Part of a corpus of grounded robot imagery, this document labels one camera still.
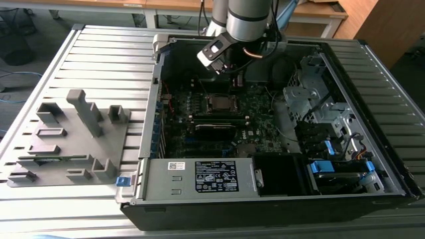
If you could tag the blue disk carrier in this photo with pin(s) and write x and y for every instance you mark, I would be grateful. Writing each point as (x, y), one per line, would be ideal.
(322, 166)
(370, 166)
(328, 148)

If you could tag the green motherboard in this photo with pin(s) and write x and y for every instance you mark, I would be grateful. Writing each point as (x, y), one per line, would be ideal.
(263, 127)

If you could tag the green RAM stick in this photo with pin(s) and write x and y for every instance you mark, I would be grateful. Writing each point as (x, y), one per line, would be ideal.
(66, 158)

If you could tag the metal drive cage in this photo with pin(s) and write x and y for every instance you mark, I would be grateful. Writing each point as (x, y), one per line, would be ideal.
(299, 95)

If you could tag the grey power supply unit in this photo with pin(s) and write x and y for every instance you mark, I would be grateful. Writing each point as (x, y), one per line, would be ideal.
(159, 174)

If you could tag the black PC case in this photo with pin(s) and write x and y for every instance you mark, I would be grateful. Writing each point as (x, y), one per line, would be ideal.
(232, 216)

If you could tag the blue case latch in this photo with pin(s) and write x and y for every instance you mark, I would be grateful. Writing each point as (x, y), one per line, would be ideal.
(123, 181)

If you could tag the black bin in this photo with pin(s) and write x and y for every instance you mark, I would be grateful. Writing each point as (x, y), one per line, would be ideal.
(18, 56)

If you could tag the grey parts rack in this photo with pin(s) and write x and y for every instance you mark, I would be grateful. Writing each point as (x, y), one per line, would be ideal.
(83, 149)

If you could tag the black hard disk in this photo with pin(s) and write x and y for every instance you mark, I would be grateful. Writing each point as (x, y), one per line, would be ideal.
(335, 183)

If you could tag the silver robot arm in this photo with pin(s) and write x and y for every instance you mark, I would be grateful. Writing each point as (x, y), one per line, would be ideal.
(247, 22)

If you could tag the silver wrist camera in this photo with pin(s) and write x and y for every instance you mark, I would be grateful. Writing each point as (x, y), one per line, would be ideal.
(212, 52)
(276, 47)

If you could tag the black disk bay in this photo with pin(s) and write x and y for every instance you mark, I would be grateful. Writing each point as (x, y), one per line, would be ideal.
(312, 134)

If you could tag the CPU socket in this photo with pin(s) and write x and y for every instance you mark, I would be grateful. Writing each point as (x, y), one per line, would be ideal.
(207, 107)

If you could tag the silver CPU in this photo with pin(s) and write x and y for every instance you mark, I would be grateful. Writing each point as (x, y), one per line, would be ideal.
(222, 102)

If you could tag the wooden cabinet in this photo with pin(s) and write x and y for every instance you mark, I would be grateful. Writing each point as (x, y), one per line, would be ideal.
(392, 25)

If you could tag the wooden desk white legs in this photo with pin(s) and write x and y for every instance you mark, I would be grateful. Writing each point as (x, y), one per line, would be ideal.
(319, 13)
(83, 3)

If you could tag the black graphics card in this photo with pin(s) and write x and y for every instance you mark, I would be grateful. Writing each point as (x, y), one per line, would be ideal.
(216, 134)

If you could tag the metal locking lever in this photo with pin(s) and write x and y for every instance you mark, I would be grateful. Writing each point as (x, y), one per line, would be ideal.
(203, 87)

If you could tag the dark chipset heat sink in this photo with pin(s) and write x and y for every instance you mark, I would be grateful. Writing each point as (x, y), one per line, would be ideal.
(247, 150)

